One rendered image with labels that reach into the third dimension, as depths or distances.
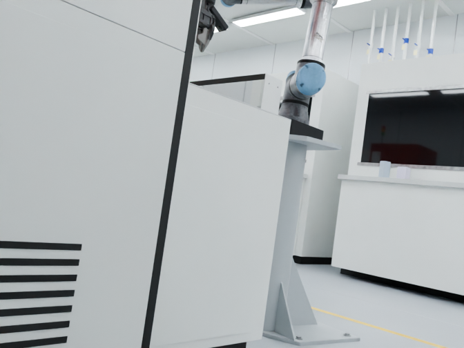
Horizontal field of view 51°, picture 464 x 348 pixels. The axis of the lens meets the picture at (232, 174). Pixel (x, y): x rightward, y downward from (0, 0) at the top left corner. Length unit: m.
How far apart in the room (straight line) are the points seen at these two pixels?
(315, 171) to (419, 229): 1.33
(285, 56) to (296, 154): 4.75
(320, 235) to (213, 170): 3.82
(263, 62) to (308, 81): 4.99
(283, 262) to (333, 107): 3.34
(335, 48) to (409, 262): 3.09
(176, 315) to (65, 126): 0.68
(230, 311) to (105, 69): 0.87
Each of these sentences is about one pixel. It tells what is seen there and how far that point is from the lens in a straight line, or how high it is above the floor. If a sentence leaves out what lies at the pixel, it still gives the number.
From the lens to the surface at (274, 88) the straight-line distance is 1.70.
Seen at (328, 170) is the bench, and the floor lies 0.99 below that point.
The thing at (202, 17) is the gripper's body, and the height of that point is 1.21.
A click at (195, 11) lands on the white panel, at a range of 1.12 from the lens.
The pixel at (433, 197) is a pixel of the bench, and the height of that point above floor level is 0.78.
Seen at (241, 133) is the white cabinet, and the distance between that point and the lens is 1.48.
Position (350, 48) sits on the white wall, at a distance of 6.18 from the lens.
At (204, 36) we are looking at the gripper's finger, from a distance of 2.01.
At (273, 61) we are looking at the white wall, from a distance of 6.86.
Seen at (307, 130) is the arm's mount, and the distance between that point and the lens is 2.07.
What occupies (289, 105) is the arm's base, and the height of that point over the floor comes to 0.96.
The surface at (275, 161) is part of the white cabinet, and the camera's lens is 1.61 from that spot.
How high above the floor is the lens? 0.51
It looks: 3 degrees up
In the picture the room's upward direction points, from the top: 8 degrees clockwise
